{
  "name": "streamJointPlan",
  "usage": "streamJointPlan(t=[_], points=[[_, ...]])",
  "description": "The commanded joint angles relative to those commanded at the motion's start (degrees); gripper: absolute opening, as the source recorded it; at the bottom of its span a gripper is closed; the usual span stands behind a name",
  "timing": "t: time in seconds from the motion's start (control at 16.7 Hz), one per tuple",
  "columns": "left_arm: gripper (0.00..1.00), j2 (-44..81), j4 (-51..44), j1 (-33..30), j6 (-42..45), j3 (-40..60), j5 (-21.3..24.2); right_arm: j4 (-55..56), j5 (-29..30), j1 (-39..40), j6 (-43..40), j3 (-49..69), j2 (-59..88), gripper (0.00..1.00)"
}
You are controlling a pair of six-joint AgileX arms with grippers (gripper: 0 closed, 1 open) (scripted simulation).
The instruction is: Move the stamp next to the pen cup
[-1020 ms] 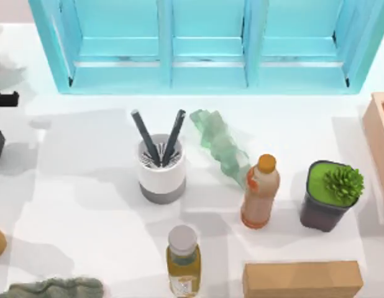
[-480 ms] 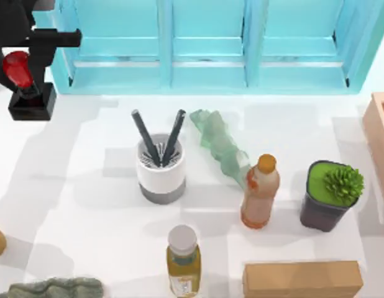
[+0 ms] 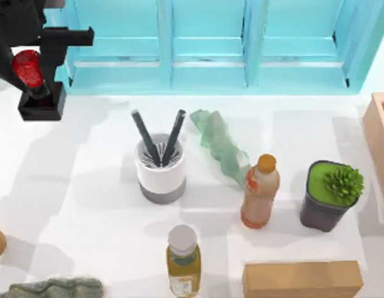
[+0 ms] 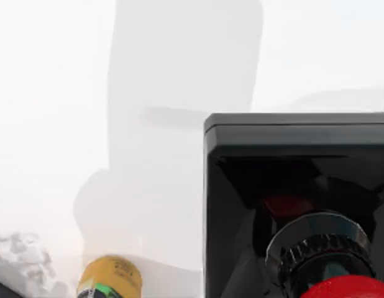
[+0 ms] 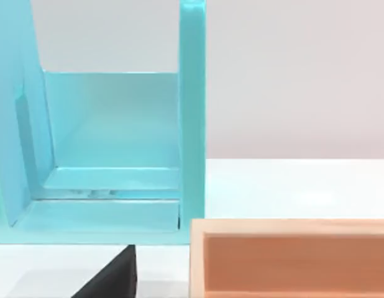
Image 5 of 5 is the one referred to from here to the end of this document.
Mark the shallow salmon-coloured box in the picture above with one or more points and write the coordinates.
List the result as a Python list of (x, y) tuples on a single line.
[(291, 260)]

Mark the light blue rack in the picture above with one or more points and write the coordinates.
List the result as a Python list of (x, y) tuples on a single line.
[(117, 139)]

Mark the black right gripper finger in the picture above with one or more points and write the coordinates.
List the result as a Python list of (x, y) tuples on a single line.
[(117, 276)]

